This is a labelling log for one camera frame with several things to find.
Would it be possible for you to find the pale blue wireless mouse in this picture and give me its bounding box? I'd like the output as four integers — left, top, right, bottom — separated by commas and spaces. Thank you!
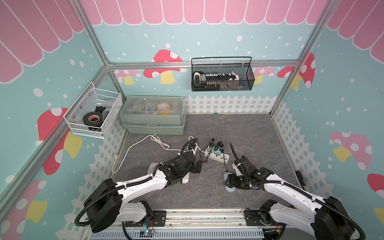
224, 172, 236, 193

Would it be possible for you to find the lilac wireless mouse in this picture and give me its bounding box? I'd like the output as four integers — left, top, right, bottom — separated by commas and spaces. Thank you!
147, 163, 159, 175

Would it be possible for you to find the white pink wireless mouse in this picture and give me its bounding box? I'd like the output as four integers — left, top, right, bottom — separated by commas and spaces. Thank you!
181, 174, 190, 184

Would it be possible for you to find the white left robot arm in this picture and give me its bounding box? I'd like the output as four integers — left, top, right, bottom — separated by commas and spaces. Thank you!
74, 152, 203, 233

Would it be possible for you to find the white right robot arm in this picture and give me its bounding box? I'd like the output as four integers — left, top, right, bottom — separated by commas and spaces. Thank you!
224, 157, 366, 240

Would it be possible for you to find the white power strip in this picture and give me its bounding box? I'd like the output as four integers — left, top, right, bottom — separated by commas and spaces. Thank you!
204, 150, 230, 164

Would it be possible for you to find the teal USB charger plug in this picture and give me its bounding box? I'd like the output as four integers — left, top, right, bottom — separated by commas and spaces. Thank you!
214, 146, 222, 155

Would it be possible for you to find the green USB charger plug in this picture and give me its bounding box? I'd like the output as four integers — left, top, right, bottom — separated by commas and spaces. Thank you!
207, 145, 214, 152

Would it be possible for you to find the green plastic storage box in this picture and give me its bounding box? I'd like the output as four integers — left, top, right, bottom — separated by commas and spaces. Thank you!
119, 96, 187, 135

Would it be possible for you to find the black tape roll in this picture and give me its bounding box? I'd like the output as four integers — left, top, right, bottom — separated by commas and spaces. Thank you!
83, 112, 104, 128

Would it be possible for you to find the white power cable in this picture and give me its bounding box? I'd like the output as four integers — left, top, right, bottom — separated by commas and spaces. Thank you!
111, 133, 208, 174

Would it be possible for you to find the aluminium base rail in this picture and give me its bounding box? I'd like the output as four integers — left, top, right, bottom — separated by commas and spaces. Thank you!
77, 206, 334, 240

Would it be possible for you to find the white wire basket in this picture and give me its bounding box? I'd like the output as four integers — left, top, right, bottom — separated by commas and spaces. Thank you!
63, 83, 123, 139

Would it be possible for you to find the black wire mesh basket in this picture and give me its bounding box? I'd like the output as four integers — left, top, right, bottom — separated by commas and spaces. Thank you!
191, 57, 255, 92

